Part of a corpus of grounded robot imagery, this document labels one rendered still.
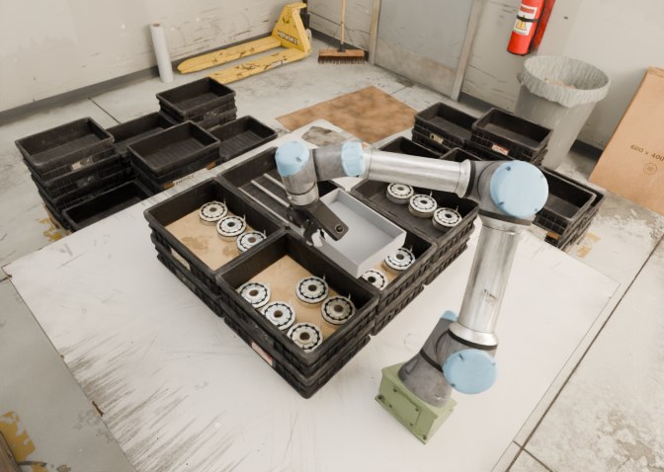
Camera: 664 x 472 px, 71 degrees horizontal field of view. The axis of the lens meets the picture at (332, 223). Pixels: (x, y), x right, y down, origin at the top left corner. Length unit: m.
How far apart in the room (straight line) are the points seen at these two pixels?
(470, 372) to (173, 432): 0.80
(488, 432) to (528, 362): 0.29
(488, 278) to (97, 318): 1.22
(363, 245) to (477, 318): 0.40
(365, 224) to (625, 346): 1.81
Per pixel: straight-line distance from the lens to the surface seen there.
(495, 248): 1.09
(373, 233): 1.38
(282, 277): 1.53
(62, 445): 2.36
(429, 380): 1.29
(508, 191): 1.05
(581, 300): 1.92
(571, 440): 2.44
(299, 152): 1.02
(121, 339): 1.65
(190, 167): 2.58
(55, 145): 3.02
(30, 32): 4.33
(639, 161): 3.84
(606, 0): 3.90
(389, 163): 1.16
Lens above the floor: 1.99
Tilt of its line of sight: 42 degrees down
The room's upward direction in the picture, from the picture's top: 4 degrees clockwise
